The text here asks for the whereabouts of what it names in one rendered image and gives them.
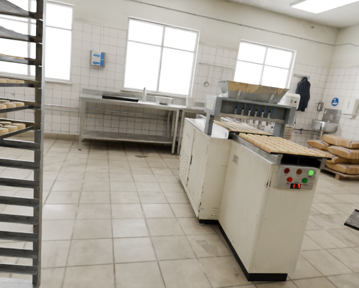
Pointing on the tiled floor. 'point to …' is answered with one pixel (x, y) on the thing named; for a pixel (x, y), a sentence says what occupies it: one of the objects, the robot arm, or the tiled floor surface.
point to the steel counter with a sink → (91, 96)
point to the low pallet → (347, 175)
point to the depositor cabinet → (203, 170)
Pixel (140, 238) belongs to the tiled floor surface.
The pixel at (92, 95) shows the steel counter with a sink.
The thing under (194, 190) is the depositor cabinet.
